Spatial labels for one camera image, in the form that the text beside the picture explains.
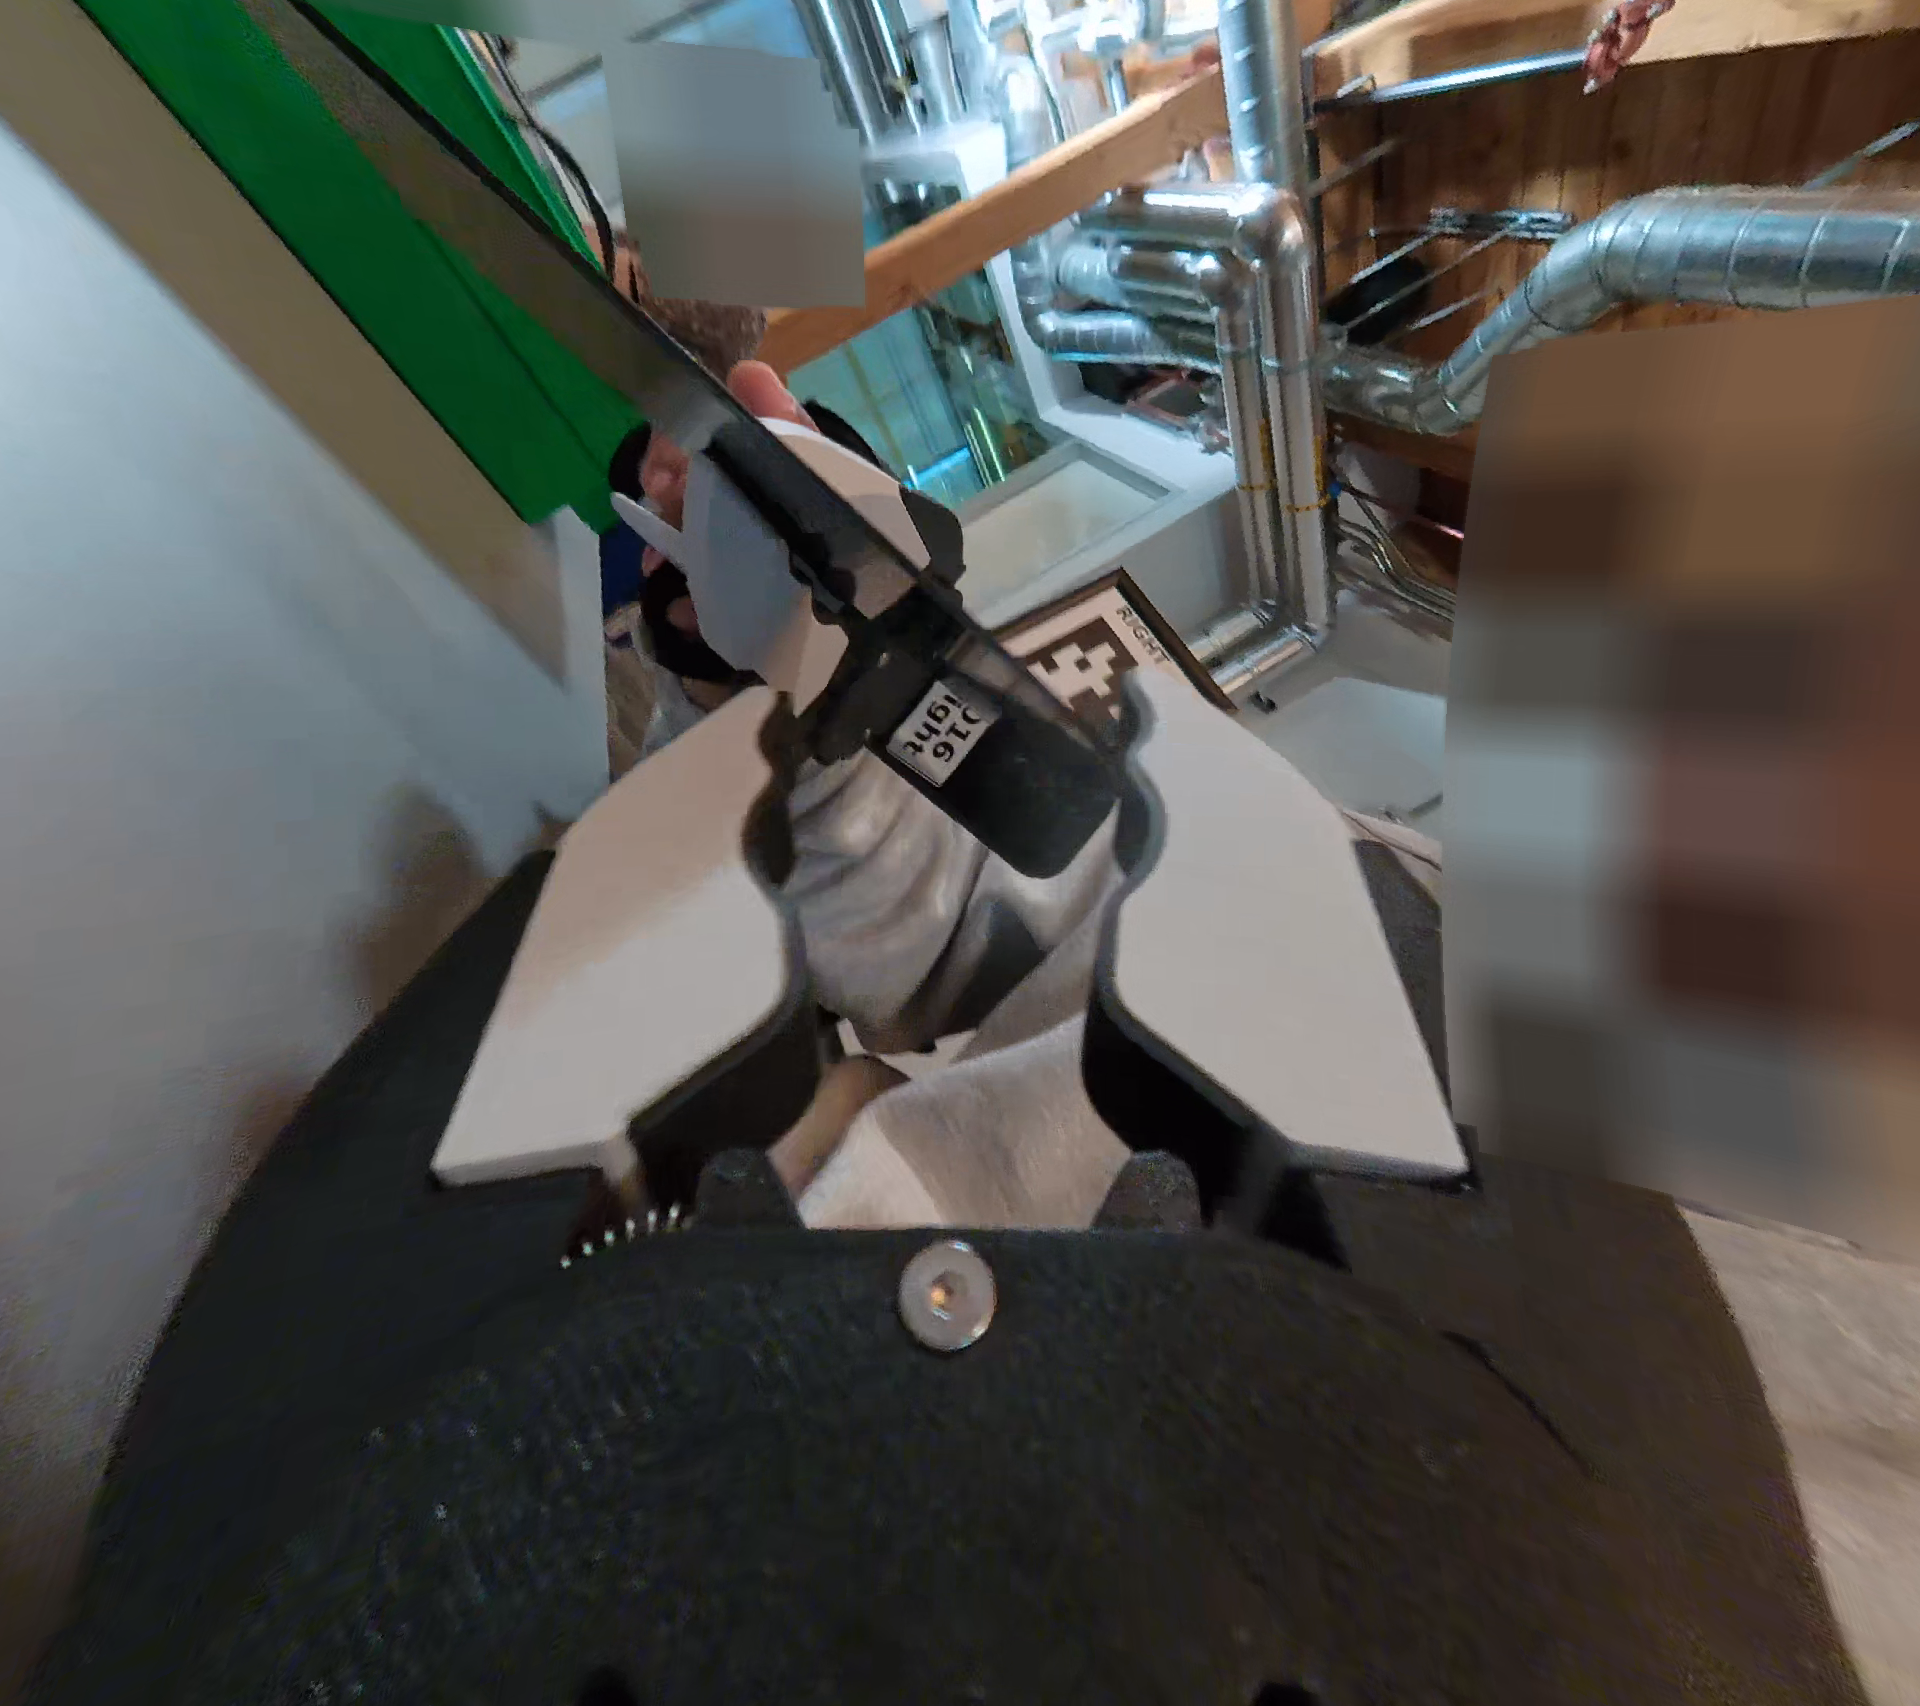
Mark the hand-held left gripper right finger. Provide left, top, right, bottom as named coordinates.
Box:
left=1098, top=667, right=1472, bottom=1189

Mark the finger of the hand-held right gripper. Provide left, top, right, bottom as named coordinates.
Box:
left=82, top=0, right=842, bottom=568

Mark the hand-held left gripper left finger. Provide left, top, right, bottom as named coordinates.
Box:
left=429, top=690, right=827, bottom=1196

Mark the person's right hand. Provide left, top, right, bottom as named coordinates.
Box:
left=608, top=360, right=878, bottom=695

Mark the green plastic bin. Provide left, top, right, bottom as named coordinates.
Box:
left=0, top=0, right=651, bottom=526

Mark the framed marker sign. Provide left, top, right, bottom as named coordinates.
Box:
left=988, top=565, right=1244, bottom=756

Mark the grey zip hoodie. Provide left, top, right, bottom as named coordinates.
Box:
left=795, top=1015, right=1920, bottom=1706

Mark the red pipe clamp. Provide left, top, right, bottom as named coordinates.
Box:
left=1587, top=0, right=1674, bottom=89

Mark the silver ventilation duct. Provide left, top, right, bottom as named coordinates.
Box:
left=1320, top=183, right=1920, bottom=437
left=1019, top=0, right=1338, bottom=695

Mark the wooden support post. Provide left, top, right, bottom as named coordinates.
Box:
left=773, top=63, right=1251, bottom=377

